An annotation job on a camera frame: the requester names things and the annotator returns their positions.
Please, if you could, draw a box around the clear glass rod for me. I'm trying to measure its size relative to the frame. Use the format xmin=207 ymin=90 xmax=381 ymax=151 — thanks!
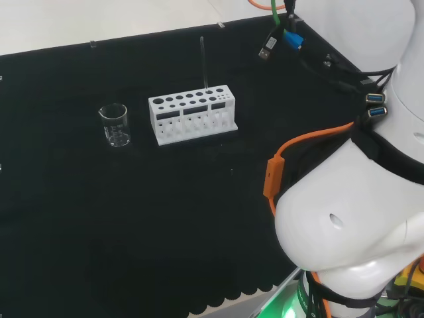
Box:
xmin=199 ymin=36 xmax=211 ymax=93

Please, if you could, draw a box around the white test tube rack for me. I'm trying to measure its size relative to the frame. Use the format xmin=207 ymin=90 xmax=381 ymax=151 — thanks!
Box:
xmin=148 ymin=84 xmax=239 ymax=146

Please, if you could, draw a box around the black bench cloth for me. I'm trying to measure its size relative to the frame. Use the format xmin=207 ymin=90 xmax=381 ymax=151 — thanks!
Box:
xmin=0 ymin=15 xmax=365 ymax=318

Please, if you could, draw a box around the clear glass beaker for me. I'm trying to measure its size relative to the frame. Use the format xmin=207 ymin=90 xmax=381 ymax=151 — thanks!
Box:
xmin=97 ymin=103 xmax=132 ymax=148

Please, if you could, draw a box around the usb plug with white label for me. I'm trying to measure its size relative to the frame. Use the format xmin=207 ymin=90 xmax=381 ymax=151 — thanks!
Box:
xmin=258 ymin=28 xmax=282 ymax=62

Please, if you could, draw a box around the blue usb socket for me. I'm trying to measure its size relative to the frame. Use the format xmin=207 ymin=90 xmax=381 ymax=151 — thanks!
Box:
xmin=367 ymin=106 xmax=389 ymax=119

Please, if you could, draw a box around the yellow stop button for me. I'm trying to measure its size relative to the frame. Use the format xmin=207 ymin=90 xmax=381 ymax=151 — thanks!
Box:
xmin=394 ymin=261 xmax=424 ymax=294

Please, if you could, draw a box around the thick black cable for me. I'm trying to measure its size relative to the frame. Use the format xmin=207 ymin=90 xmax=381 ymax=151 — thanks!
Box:
xmin=296 ymin=48 xmax=397 ymax=97

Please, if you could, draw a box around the blue cable connector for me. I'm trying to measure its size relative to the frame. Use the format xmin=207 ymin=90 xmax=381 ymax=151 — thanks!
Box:
xmin=283 ymin=30 xmax=304 ymax=51

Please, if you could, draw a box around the green cable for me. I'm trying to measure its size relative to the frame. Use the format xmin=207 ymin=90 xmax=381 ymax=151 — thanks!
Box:
xmin=269 ymin=0 xmax=288 ymax=36

